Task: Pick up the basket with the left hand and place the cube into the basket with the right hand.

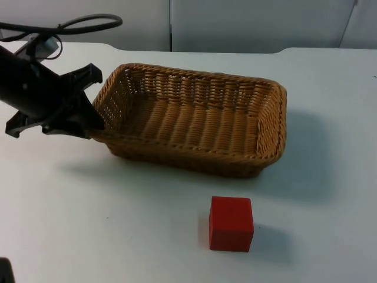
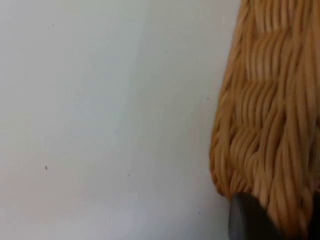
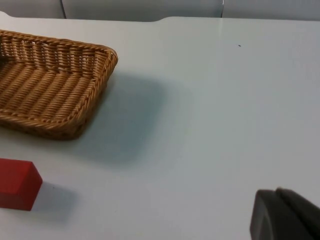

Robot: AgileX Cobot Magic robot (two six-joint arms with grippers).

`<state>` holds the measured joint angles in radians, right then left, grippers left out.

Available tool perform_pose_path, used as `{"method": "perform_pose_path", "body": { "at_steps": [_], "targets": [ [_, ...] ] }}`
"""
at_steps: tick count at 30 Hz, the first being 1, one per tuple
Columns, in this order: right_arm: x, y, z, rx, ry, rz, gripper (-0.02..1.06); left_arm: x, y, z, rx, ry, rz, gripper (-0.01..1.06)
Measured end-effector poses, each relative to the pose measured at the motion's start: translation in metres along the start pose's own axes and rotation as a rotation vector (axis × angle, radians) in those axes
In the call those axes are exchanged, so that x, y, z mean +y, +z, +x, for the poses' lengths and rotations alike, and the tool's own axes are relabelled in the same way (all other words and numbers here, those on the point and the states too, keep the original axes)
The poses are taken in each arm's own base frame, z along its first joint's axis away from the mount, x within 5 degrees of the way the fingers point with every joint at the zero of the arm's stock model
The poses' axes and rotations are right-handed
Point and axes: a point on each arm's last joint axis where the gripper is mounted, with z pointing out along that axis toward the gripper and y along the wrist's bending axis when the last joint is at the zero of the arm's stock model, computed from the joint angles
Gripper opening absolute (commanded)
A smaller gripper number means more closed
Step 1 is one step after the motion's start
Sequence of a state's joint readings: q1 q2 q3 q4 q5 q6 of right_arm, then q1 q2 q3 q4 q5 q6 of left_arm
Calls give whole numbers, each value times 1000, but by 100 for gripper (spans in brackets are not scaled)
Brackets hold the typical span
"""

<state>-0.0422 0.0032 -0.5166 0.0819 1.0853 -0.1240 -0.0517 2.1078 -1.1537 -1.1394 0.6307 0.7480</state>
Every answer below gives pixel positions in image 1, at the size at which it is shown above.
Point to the red cube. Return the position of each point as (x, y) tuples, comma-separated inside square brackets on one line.
[(231, 225)]

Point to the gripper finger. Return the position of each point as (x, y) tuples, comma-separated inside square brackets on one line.
[(66, 131), (89, 113)]

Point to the pale brown wicker basket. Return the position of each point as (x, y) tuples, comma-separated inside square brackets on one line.
[(191, 123)]

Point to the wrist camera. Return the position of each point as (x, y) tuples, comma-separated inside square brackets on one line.
[(41, 47)]

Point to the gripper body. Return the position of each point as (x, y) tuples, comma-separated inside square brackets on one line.
[(53, 94)]

